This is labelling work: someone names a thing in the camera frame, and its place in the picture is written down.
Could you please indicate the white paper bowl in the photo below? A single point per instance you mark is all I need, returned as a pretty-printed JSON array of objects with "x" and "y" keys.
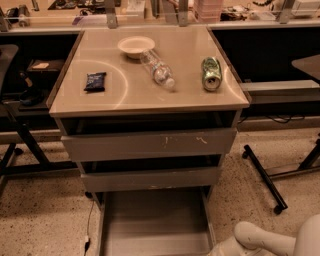
[{"x": 134, "y": 46}]

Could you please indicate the pink stacked bin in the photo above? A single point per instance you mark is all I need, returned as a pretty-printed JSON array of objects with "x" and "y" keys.
[{"x": 207, "y": 11}]

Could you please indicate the clear plastic water bottle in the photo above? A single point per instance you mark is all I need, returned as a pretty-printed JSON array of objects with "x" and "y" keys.
[{"x": 159, "y": 71}]

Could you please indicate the grey drawer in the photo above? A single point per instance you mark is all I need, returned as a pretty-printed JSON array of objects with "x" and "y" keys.
[
  {"x": 151, "y": 179},
  {"x": 163, "y": 222},
  {"x": 143, "y": 145}
]

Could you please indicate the black box on shelf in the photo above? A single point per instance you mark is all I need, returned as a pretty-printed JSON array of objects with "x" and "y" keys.
[{"x": 45, "y": 69}]

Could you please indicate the grey top drawer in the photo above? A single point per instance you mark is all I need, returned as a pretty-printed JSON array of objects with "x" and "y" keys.
[{"x": 143, "y": 145}]

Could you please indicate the black chair frame left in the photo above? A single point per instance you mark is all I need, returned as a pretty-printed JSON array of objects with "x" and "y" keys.
[{"x": 26, "y": 137}]

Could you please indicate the grey middle drawer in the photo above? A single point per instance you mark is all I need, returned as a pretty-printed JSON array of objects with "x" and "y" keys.
[{"x": 151, "y": 179}]

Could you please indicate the grey bottom drawer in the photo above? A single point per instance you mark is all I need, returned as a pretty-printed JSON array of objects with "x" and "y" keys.
[{"x": 163, "y": 222}]

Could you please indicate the black wheeled stand base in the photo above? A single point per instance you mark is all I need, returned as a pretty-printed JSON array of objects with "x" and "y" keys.
[{"x": 309, "y": 164}]

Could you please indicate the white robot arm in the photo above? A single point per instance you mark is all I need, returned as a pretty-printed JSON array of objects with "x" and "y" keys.
[{"x": 251, "y": 240}]

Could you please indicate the dark blue snack packet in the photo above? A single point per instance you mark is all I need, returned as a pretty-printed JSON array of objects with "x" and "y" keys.
[{"x": 95, "y": 82}]

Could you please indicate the green soda can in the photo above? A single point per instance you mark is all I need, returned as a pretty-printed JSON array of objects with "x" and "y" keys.
[{"x": 211, "y": 74}]

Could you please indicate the grey drawer cabinet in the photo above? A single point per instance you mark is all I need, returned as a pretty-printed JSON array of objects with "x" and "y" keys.
[{"x": 133, "y": 102}]

